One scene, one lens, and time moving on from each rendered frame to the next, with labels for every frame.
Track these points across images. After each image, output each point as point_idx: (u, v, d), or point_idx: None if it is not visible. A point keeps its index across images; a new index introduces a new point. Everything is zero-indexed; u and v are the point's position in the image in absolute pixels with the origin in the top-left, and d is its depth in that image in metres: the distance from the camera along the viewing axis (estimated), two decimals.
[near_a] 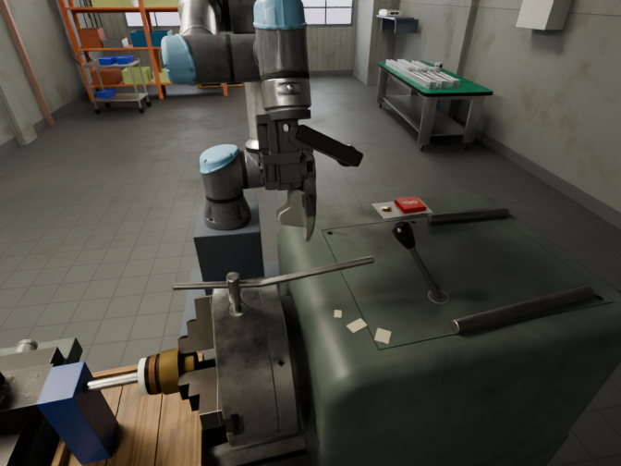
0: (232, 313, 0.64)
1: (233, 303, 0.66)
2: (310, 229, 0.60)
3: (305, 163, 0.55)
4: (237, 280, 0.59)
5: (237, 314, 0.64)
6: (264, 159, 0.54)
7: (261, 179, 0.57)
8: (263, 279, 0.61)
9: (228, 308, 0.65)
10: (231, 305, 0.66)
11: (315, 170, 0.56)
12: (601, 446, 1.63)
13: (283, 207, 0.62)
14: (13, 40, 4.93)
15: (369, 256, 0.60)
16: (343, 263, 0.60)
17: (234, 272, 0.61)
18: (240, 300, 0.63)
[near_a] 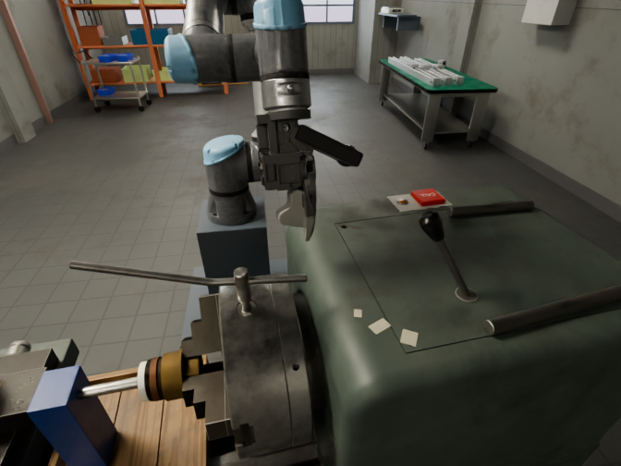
0: (251, 302, 0.60)
1: (250, 313, 0.59)
2: (310, 229, 0.60)
3: (305, 163, 0.55)
4: (235, 270, 0.55)
5: None
6: (264, 159, 0.54)
7: (261, 179, 0.57)
8: (208, 280, 0.54)
9: (256, 309, 0.60)
10: (253, 312, 0.59)
11: (315, 170, 0.56)
12: (617, 450, 1.58)
13: (283, 207, 0.62)
14: (11, 37, 4.88)
15: (73, 266, 0.50)
16: (109, 266, 0.51)
17: (239, 277, 0.53)
18: None
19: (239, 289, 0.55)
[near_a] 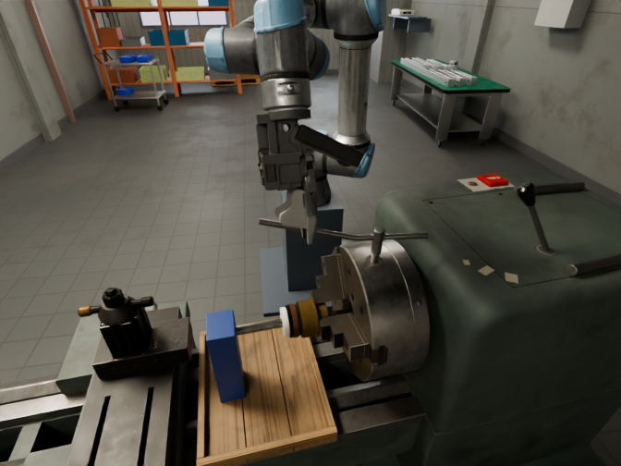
0: None
1: (379, 264, 0.75)
2: (311, 230, 0.58)
3: (305, 163, 0.55)
4: (374, 228, 0.71)
5: None
6: (264, 159, 0.54)
7: (261, 179, 0.57)
8: (354, 236, 0.71)
9: (382, 262, 0.76)
10: (380, 263, 0.76)
11: (315, 170, 0.56)
12: None
13: (282, 205, 0.62)
14: (39, 38, 5.04)
15: (261, 222, 0.67)
16: None
17: (380, 233, 0.70)
18: (371, 248, 0.75)
19: (376, 243, 0.72)
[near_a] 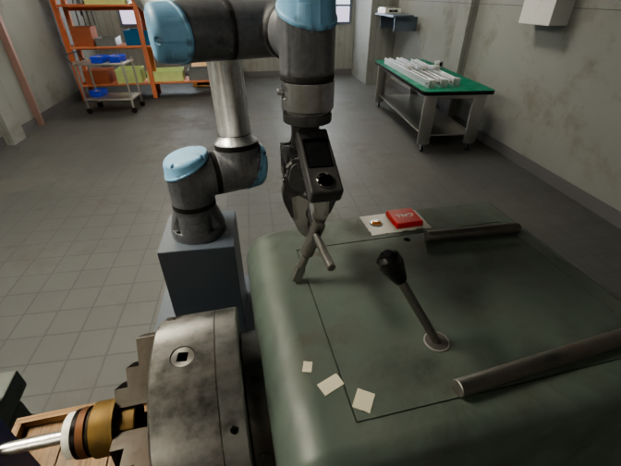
0: (189, 349, 0.52)
1: (186, 364, 0.51)
2: (297, 227, 0.61)
3: (288, 167, 0.55)
4: (321, 222, 0.58)
5: (184, 349, 0.53)
6: (280, 146, 0.59)
7: None
8: (308, 215, 0.62)
9: (193, 358, 0.51)
10: (189, 361, 0.51)
11: (288, 179, 0.54)
12: None
13: None
14: (1, 37, 4.80)
15: None
16: None
17: (312, 221, 0.57)
18: None
19: (307, 235, 0.59)
